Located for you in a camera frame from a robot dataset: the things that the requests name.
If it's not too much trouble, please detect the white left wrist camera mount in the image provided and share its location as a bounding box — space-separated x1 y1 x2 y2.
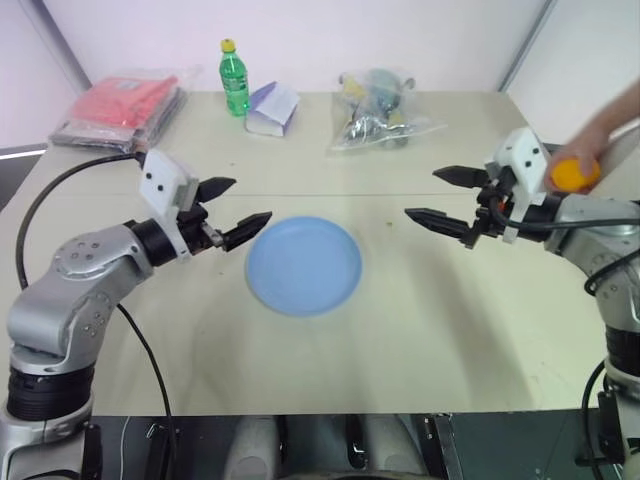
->
138 148 200 261

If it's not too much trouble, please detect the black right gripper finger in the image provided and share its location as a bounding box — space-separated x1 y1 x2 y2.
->
403 207 482 250
432 165 494 191

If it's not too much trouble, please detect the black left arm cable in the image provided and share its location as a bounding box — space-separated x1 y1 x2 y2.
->
14 152 147 290

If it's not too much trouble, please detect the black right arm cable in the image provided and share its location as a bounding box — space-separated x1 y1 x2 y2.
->
487 197 640 297

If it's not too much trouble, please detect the orange fruit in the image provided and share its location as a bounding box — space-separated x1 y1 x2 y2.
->
549 157 602 194

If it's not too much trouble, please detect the metal table bracket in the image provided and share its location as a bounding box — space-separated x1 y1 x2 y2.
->
430 413 465 480

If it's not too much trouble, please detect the grey metal frame post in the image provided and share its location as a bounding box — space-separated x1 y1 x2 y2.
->
22 0 94 91
497 0 559 94

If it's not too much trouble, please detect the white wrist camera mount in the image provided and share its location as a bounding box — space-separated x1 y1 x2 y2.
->
483 127 551 245
138 148 200 261

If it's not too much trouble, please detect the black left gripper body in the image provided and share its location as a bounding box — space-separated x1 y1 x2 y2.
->
177 201 225 257

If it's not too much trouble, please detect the thin black cable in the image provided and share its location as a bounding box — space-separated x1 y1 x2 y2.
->
581 360 609 480
116 302 177 451

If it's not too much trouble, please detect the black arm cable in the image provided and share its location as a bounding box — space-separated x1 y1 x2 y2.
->
487 197 640 297
14 152 147 290

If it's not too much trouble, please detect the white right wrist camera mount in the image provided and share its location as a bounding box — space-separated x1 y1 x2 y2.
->
483 127 551 245

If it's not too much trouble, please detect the blue round plate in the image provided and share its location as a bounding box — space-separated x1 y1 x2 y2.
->
247 214 364 317

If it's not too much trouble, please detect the red cloth in plastic bag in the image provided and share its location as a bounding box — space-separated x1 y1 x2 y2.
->
62 64 204 132

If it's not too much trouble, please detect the clear plastic bag of items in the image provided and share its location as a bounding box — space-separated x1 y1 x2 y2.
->
325 67 449 158

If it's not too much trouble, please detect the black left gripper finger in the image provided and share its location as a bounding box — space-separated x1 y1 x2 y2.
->
196 175 237 206
219 210 274 253

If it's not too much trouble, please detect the person's bare hand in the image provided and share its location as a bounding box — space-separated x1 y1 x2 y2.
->
544 118 614 191

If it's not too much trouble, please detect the green plastic bottle yellow cap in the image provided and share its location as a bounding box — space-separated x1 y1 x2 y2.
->
218 38 251 119

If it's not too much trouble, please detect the white and purple carton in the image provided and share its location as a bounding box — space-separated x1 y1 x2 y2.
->
243 81 302 138

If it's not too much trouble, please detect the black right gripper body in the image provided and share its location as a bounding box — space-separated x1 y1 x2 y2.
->
472 167 519 240

